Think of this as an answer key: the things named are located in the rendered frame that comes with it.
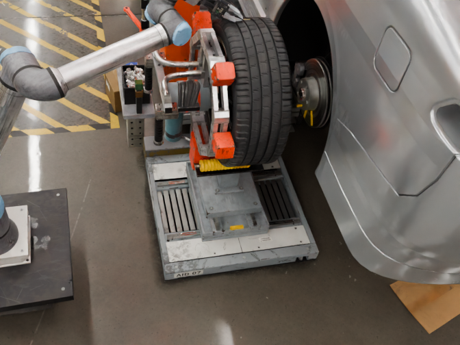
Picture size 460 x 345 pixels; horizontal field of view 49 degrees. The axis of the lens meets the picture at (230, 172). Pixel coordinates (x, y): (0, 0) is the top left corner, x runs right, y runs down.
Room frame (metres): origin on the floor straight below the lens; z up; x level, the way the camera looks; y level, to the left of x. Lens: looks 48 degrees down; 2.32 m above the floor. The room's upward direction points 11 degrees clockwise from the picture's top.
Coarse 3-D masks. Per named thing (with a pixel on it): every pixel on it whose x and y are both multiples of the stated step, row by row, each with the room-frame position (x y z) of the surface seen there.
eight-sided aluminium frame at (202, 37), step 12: (192, 36) 1.95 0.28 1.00; (204, 36) 1.79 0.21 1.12; (192, 48) 1.95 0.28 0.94; (204, 48) 1.74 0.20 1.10; (216, 48) 1.73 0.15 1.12; (192, 60) 1.96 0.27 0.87; (216, 60) 1.65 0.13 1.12; (216, 96) 1.55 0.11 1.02; (216, 108) 1.52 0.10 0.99; (228, 108) 1.53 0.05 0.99; (192, 120) 1.81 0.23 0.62; (204, 120) 1.83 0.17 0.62; (216, 120) 1.49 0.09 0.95; (228, 120) 1.51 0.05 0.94; (204, 132) 1.75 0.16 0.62; (216, 132) 1.49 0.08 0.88; (204, 144) 1.67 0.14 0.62
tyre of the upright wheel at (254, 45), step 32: (224, 32) 1.79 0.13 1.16; (256, 32) 1.80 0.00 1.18; (256, 64) 1.65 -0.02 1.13; (288, 64) 1.69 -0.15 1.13; (256, 96) 1.55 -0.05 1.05; (288, 96) 1.60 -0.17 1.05; (256, 128) 1.50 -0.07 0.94; (288, 128) 1.55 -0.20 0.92; (224, 160) 1.55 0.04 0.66; (256, 160) 1.53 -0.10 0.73
